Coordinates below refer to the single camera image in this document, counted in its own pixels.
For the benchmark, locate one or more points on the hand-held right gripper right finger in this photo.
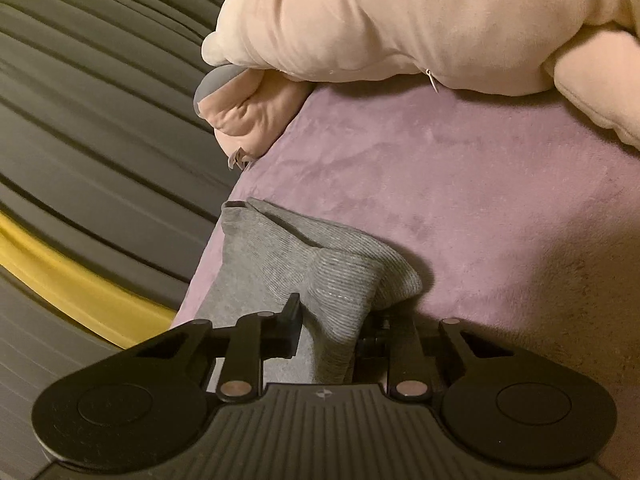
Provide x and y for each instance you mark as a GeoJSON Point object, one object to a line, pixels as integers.
{"type": "Point", "coordinates": [371, 341]}

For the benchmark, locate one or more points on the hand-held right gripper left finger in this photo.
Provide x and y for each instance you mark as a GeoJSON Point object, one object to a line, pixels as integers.
{"type": "Point", "coordinates": [289, 331]}

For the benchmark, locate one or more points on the grey pants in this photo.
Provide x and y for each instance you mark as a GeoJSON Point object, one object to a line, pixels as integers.
{"type": "Point", "coordinates": [320, 280]}

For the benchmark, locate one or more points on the pink fleece blanket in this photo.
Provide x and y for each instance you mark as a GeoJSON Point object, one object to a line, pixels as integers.
{"type": "Point", "coordinates": [475, 220]}

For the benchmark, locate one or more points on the yellow curtain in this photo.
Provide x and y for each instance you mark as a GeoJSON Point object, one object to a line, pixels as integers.
{"type": "Point", "coordinates": [65, 270]}

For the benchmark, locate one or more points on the grey pleated curtain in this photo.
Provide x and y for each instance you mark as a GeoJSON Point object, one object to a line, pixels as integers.
{"type": "Point", "coordinates": [35, 340]}
{"type": "Point", "coordinates": [95, 95]}

